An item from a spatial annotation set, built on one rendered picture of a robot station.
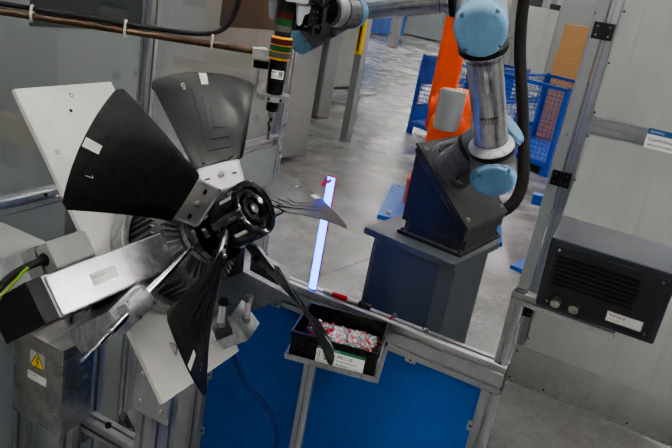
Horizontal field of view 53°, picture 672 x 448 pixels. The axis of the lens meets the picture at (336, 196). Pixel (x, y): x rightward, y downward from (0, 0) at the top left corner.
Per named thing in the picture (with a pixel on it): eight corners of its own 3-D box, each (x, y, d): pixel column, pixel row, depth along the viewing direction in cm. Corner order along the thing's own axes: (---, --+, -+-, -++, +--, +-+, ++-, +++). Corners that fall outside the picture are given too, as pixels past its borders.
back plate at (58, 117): (108, 440, 122) (112, 439, 121) (-55, 96, 123) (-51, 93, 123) (267, 330, 168) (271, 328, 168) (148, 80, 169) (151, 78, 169)
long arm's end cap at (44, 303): (2, 298, 116) (40, 276, 110) (21, 337, 115) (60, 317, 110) (-13, 304, 113) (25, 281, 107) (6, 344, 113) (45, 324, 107)
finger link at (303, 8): (296, 27, 129) (312, 26, 137) (301, -5, 127) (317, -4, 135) (281, 24, 129) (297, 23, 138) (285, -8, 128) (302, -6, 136)
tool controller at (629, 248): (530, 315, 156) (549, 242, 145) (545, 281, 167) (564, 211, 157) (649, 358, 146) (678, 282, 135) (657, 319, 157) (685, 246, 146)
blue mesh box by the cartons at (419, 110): (403, 132, 837) (420, 52, 807) (454, 126, 934) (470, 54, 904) (466, 152, 787) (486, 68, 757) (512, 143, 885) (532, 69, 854)
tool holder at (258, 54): (246, 98, 134) (253, 49, 131) (246, 92, 141) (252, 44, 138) (291, 105, 136) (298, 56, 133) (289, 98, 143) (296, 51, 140)
